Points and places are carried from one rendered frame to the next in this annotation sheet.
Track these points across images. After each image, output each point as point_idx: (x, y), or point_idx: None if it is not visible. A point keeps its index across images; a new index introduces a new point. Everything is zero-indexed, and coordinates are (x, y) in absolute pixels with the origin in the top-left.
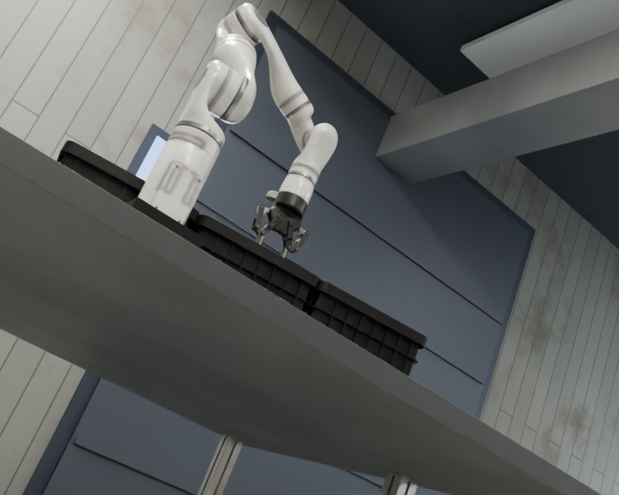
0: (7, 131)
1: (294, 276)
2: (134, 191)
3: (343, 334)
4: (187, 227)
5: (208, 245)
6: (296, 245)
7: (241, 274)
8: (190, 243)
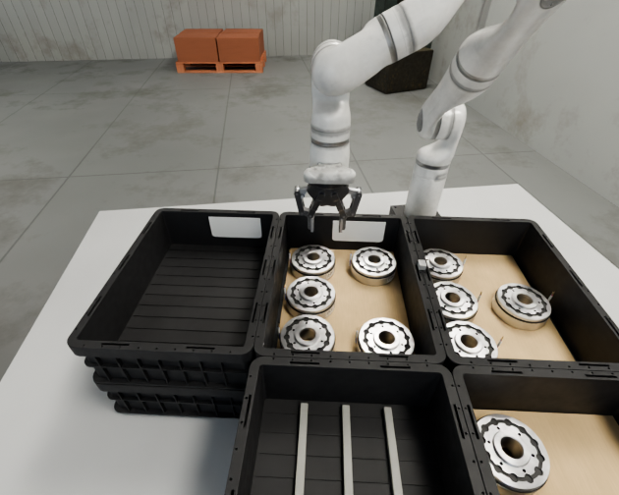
0: (457, 188)
1: (304, 222)
2: (464, 228)
3: (243, 241)
4: (402, 204)
5: (384, 234)
6: (304, 204)
7: (371, 193)
8: (393, 192)
